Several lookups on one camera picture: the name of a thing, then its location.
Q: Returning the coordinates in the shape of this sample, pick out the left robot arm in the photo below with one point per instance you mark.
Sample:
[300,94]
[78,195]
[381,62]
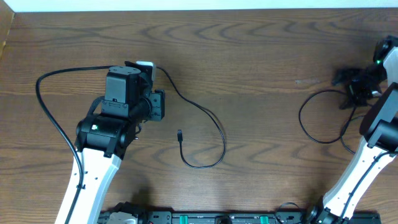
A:
[102,137]

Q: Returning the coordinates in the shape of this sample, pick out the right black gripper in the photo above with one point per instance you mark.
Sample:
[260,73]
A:
[356,96]

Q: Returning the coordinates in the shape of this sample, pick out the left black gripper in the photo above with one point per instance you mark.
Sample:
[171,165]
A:
[158,104]

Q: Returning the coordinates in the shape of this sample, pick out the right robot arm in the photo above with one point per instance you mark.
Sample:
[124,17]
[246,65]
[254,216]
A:
[378,130]

